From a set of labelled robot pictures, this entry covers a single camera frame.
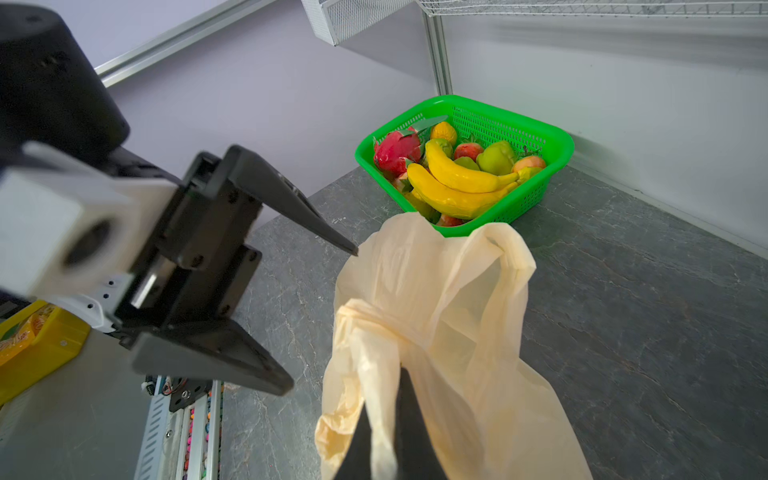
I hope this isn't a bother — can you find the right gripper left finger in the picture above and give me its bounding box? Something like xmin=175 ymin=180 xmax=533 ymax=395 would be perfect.
xmin=334 ymin=406 xmax=371 ymax=480

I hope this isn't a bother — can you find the beige plastic bag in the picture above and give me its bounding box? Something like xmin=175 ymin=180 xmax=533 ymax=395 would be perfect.
xmin=315 ymin=213 xmax=591 ymax=479

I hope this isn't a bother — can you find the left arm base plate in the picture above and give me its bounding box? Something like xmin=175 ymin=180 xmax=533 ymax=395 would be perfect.
xmin=142 ymin=375 xmax=213 ymax=413

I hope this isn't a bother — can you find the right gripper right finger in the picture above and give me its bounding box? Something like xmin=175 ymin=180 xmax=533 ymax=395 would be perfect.
xmin=394 ymin=368 xmax=447 ymax=480

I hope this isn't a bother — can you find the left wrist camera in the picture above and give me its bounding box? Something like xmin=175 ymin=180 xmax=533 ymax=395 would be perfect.
xmin=1 ymin=141 xmax=177 ymax=298

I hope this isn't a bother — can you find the white wire shelf rack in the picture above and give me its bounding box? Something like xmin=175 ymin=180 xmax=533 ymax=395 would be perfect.
xmin=418 ymin=0 xmax=767 ymax=18

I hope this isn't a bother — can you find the yellow plastic bin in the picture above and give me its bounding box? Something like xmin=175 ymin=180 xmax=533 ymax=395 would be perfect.
xmin=0 ymin=300 xmax=91 ymax=404

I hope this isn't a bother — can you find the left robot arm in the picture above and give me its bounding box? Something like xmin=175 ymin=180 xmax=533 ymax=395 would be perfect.
xmin=1 ymin=3 xmax=357 ymax=396

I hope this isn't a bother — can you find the green plastic basket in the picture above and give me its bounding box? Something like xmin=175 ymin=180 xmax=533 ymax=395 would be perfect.
xmin=355 ymin=95 xmax=575 ymax=237

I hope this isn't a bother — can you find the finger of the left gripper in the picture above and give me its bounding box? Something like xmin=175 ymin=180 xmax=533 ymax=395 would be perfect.
xmin=130 ymin=319 xmax=294 ymax=396
xmin=213 ymin=145 xmax=358 ymax=256

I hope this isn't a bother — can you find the white mesh box basket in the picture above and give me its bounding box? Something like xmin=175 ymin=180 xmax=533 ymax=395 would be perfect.
xmin=301 ymin=0 xmax=412 ymax=46

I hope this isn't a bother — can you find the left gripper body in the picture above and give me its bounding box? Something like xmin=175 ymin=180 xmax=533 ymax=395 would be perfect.
xmin=115 ymin=149 xmax=263 ymax=348

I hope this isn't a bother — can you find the aluminium front rail frame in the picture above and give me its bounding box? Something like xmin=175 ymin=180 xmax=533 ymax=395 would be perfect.
xmin=134 ymin=380 xmax=224 ymax=480

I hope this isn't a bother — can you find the yellow banana bunch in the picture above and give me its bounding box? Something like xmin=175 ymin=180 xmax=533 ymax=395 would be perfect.
xmin=406 ymin=140 xmax=519 ymax=220

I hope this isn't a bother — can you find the pink dragon fruit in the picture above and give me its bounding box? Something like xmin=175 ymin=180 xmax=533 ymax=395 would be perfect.
xmin=374 ymin=127 xmax=423 ymax=179

